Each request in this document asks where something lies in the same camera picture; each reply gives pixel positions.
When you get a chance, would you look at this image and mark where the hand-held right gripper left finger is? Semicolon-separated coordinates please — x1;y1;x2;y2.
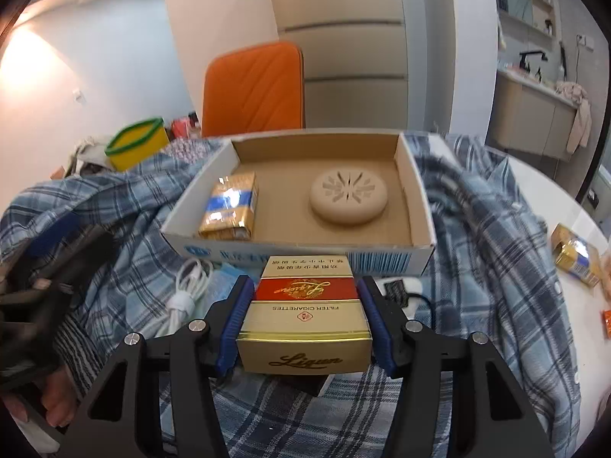
56;274;256;458

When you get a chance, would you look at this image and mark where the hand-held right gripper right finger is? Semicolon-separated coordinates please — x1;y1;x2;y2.
356;274;557;458

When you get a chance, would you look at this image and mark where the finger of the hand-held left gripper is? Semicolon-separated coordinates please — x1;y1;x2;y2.
19;217;118;292

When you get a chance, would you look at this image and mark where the blue face mask pack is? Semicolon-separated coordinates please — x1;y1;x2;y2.
205;262;249;306

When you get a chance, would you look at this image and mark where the white cable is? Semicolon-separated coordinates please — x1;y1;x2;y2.
165;258;215;339

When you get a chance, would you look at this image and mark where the gold and red cigarette pack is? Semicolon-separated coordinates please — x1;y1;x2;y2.
236;254;374;374

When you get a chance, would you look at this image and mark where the cardboard box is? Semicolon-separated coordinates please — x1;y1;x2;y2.
160;131;437;276

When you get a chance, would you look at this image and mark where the person's left hand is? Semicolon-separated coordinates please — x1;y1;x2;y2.
0;363;84;435

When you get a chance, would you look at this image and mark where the gold and blue cigarette pack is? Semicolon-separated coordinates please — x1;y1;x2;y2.
198;172;261;242
550;223;605;288

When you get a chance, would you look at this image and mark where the yellow bin with green rim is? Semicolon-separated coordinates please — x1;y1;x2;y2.
104;117;170;173

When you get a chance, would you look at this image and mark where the blue plaid shirt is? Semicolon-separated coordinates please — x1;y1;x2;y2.
0;134;583;458

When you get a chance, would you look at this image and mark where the beige round slotted disc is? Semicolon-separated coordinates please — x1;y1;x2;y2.
309;168;388;225

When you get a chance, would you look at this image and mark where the silver blister pack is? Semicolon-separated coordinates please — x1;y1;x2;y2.
162;137;225;164

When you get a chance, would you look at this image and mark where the red bag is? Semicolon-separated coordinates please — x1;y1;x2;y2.
171;113;201;139

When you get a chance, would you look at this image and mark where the orange chair back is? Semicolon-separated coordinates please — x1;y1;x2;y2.
201;40;306;138

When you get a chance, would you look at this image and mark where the beige vanity cabinet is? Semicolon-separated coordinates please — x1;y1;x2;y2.
487;69;590;160

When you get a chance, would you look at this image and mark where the beige refrigerator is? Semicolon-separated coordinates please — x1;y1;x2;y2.
262;0;411;132

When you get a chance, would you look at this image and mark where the pink towel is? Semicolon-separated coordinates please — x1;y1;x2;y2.
554;81;593;154

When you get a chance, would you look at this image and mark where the black framed glass door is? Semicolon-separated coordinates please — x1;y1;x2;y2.
575;43;611;211

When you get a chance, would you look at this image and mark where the black faucet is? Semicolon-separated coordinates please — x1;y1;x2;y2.
518;50;547;74

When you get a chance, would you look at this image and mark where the black adapter with cable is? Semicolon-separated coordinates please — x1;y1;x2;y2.
386;279;435;327

